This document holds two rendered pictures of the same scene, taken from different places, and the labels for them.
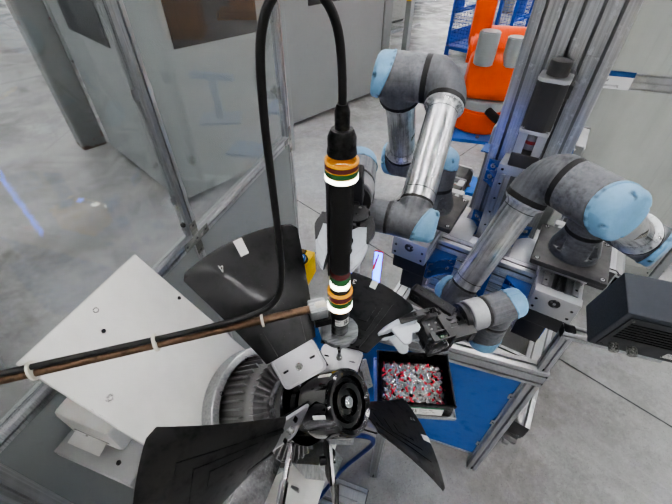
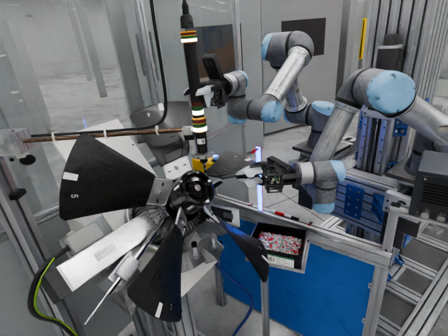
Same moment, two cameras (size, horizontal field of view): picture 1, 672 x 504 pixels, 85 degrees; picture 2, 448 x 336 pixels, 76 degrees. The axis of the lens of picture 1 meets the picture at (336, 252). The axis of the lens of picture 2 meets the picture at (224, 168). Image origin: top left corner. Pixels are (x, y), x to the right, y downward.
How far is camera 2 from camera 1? 0.58 m
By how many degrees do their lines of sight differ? 24
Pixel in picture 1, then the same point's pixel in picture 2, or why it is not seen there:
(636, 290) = (429, 159)
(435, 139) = (285, 68)
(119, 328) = not seen: hidden behind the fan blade
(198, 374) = not seen: hidden behind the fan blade
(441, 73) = (296, 38)
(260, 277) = (167, 121)
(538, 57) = (380, 38)
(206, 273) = (141, 116)
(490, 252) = (325, 140)
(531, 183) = (344, 88)
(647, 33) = not seen: outside the picture
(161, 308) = (122, 145)
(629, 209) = (393, 85)
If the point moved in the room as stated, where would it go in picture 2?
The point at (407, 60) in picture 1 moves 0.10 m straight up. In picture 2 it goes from (279, 35) to (279, 8)
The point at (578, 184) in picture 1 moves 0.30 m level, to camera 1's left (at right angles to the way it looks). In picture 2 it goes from (364, 78) to (268, 81)
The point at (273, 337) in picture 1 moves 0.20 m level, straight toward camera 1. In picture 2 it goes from (166, 151) to (151, 179)
